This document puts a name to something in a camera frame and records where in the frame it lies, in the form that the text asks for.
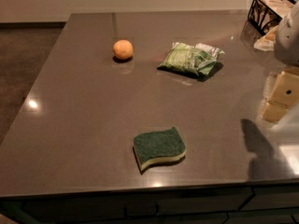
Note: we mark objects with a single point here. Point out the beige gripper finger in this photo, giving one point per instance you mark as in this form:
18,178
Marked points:
273,113
286,88

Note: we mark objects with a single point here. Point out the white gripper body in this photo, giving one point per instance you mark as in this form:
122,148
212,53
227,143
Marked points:
288,44

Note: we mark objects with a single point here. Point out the green jalapeno chip bag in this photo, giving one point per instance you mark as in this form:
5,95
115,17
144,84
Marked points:
197,60

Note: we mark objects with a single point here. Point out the green and yellow sponge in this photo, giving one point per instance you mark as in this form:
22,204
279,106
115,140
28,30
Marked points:
158,147

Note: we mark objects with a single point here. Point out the pale packet beside basket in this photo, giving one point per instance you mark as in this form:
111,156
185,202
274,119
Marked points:
267,42

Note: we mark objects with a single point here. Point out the orange fruit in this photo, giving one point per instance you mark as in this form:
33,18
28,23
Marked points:
123,49

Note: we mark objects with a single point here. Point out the black wire basket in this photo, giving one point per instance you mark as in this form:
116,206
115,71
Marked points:
266,14

